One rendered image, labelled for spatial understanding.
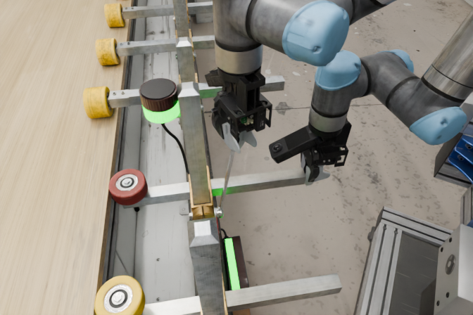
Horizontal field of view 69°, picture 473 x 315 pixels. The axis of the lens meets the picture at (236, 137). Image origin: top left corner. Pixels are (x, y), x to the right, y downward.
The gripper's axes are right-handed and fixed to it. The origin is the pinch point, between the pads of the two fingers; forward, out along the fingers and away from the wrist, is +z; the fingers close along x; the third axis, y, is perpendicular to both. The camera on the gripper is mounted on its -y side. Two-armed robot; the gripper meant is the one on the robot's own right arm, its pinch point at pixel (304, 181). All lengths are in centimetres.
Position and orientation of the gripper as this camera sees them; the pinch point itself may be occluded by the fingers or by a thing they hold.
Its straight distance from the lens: 89.1
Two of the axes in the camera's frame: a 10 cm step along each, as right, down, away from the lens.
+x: -1.6, -7.0, 7.0
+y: 9.9, -1.2, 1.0
